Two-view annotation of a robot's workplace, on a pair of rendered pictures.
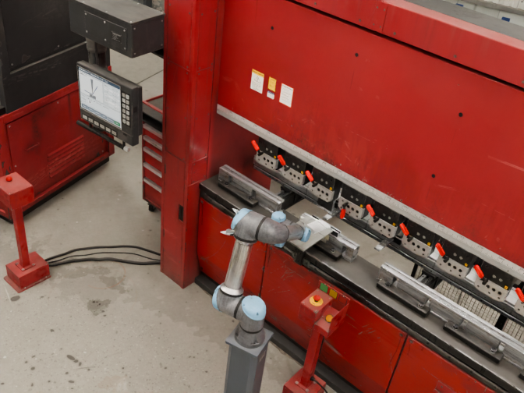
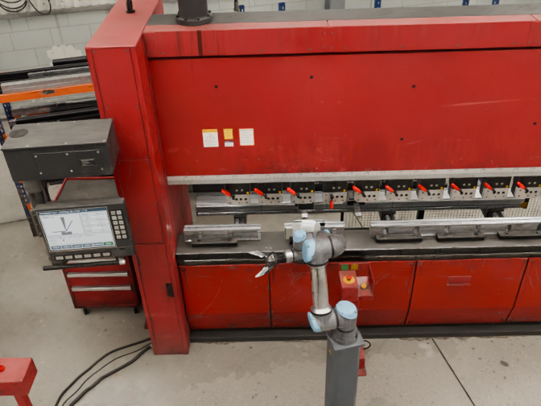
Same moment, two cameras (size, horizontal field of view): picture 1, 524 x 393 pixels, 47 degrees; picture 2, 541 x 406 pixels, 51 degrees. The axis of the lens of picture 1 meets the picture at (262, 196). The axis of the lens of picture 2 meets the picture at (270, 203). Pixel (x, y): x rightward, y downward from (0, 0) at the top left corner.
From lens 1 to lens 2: 1.68 m
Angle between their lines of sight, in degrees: 30
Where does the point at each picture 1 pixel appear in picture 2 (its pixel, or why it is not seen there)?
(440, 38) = (386, 37)
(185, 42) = (137, 135)
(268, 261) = (273, 279)
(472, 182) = (434, 129)
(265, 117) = (228, 164)
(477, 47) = (418, 34)
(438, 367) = (446, 267)
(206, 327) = (237, 366)
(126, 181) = (31, 305)
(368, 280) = (367, 242)
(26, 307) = not seen: outside the picture
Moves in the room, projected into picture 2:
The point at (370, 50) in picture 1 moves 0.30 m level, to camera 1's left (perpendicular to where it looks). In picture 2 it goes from (324, 68) to (280, 84)
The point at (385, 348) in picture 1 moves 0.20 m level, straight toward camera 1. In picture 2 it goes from (400, 280) to (416, 300)
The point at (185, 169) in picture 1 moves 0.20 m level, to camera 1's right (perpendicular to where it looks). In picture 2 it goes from (167, 249) to (194, 235)
